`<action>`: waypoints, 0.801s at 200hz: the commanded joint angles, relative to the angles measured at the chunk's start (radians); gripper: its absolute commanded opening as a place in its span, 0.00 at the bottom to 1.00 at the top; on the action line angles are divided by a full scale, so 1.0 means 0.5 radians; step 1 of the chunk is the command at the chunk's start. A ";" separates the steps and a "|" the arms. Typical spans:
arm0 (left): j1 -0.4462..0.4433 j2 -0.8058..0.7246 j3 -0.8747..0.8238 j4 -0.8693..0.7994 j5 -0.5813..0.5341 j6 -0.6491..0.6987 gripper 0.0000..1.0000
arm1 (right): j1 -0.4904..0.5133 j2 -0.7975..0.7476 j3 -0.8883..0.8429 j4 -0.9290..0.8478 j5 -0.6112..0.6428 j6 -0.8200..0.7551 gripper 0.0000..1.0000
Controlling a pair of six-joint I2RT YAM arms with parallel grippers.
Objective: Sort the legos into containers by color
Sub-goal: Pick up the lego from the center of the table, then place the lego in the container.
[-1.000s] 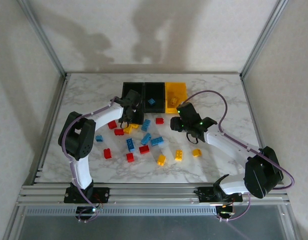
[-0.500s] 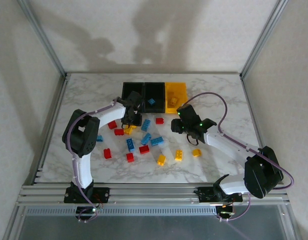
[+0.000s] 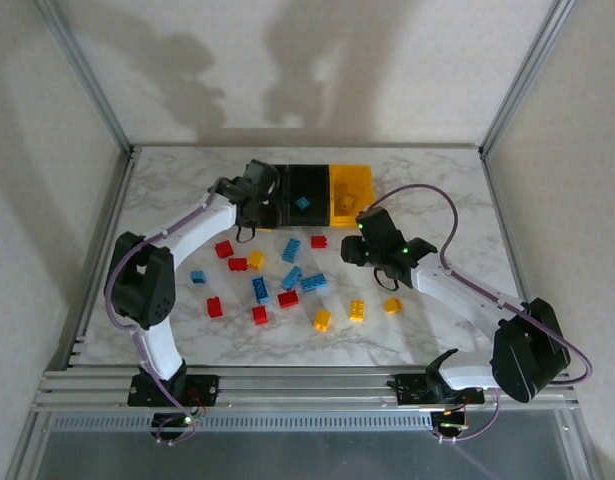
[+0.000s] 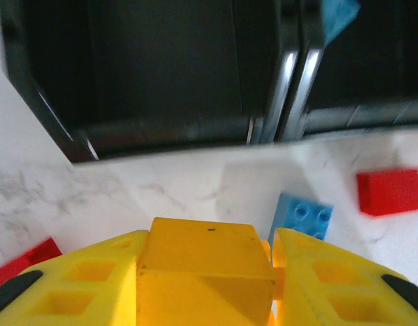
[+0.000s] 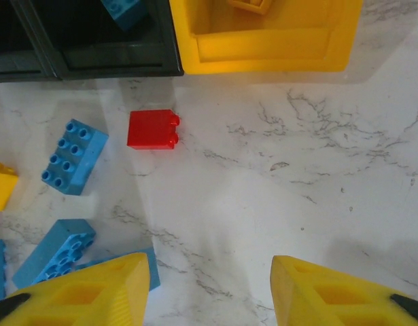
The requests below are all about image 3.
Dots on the yellow plastic container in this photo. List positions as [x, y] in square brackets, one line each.
[357, 177]

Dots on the slotted metal strip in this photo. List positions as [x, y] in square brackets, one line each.
[287, 421]

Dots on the yellow square lego brick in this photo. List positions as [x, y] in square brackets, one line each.
[322, 320]
[256, 259]
[393, 305]

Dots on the blue long lego brick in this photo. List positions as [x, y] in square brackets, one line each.
[313, 283]
[291, 250]
[291, 278]
[260, 289]

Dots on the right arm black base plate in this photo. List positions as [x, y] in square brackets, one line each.
[412, 387]

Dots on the aluminium frame post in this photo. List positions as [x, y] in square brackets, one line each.
[87, 80]
[527, 80]

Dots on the blue square lego brick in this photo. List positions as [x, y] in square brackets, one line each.
[198, 276]
[302, 203]

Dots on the aluminium frame side rail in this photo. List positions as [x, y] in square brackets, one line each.
[507, 240]
[104, 250]

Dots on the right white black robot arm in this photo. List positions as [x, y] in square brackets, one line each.
[457, 295]

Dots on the red square lego brick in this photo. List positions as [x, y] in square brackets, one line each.
[318, 242]
[215, 306]
[260, 315]
[224, 248]

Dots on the aluminium frame cross rail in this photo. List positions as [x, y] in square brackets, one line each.
[307, 390]

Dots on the black container with blue legos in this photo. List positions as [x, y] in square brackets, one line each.
[309, 180]

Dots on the yellow long lego brick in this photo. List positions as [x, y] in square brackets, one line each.
[357, 310]
[346, 200]

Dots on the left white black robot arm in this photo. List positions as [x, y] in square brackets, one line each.
[197, 230]

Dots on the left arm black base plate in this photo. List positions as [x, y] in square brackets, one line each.
[202, 387]

